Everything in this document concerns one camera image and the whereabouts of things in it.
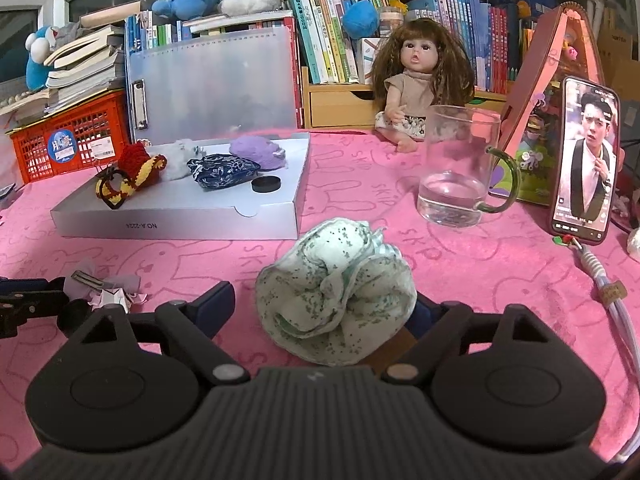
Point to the silver shallow box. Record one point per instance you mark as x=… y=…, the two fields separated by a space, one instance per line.
x=182 y=210

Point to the pink triangular stand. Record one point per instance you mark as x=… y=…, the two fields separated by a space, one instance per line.
x=560 y=44

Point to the wooden drawer organizer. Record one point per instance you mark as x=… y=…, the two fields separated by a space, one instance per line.
x=336 y=106

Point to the translucent clipboard folder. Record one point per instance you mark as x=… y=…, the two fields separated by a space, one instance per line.
x=213 y=87

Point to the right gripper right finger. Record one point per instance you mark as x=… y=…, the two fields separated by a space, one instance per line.
x=450 y=320

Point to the blue floral brocade pouch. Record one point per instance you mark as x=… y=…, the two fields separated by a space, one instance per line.
x=216 y=171

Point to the brown haired baby doll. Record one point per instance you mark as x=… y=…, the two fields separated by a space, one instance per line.
x=419 y=65

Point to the white fluffy plush toy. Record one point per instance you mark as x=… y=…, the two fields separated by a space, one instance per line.
x=177 y=154

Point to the green floral fabric cap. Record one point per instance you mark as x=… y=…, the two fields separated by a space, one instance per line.
x=337 y=295

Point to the blue plush ball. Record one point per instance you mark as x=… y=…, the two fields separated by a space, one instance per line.
x=360 y=20

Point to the black round lid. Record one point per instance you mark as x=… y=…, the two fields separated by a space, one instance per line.
x=265 y=184

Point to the stack of books on crate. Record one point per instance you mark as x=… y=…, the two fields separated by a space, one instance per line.
x=93 y=56

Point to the brown cardboard piece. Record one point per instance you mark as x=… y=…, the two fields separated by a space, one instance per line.
x=390 y=352

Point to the small white paper toy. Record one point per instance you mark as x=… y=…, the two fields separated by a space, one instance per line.
x=109 y=298

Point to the purple fluffy plush toy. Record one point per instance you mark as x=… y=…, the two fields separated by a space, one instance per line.
x=268 y=155

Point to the glass mug green handle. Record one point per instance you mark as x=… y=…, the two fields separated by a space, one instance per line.
x=460 y=155

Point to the blue white doraemon plush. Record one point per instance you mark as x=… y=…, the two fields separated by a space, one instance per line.
x=40 y=45

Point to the smartphone showing video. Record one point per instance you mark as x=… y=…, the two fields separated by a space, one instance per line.
x=588 y=161

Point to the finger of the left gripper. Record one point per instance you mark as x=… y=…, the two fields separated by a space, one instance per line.
x=22 y=300

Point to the red plastic crate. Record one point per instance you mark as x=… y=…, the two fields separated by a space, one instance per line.
x=90 y=134

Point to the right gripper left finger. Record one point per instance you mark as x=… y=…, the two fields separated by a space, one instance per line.
x=189 y=329

